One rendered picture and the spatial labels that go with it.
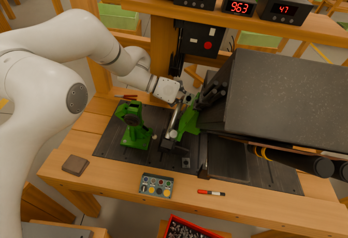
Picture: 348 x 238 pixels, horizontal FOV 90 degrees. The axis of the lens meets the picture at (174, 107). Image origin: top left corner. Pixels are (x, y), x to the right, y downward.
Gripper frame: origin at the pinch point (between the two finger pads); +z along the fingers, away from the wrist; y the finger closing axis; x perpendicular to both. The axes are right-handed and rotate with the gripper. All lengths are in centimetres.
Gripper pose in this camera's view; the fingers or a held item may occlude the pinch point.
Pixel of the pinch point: (186, 98)
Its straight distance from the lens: 81.7
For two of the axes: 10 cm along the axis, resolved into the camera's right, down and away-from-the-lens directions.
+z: 9.2, 3.5, 1.8
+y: 3.6, -9.3, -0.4
